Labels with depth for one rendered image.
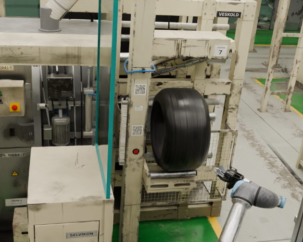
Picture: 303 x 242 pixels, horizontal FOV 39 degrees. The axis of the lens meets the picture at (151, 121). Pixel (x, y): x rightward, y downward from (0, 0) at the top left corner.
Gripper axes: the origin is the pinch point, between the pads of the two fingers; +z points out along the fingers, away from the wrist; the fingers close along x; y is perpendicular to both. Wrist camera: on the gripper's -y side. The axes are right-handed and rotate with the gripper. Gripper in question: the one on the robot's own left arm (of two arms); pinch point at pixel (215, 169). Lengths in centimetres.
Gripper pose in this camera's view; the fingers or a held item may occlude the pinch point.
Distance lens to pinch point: 287.7
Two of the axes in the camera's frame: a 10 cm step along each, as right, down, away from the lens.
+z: -7.8, -4.2, 4.5
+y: -0.3, -7.1, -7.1
